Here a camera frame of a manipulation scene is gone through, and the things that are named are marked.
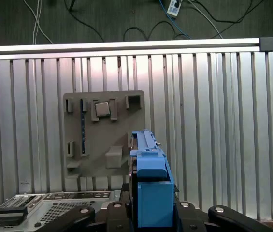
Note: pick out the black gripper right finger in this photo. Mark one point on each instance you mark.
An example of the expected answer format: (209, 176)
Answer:
(189, 217)

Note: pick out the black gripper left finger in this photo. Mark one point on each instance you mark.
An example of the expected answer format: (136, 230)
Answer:
(117, 217)

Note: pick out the hard disk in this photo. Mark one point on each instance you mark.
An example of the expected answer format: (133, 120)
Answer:
(153, 205)

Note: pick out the black open PC case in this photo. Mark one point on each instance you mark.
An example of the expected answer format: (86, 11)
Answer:
(54, 210)

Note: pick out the grey parts rack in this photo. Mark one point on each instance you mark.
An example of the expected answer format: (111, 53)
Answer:
(102, 135)

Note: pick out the blue RAM stick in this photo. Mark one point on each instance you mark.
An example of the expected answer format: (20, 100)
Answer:
(83, 125)

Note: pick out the silver CPU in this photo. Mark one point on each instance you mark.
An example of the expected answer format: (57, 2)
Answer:
(102, 109)

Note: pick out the white power strip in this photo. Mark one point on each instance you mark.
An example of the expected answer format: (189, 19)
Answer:
(174, 9)

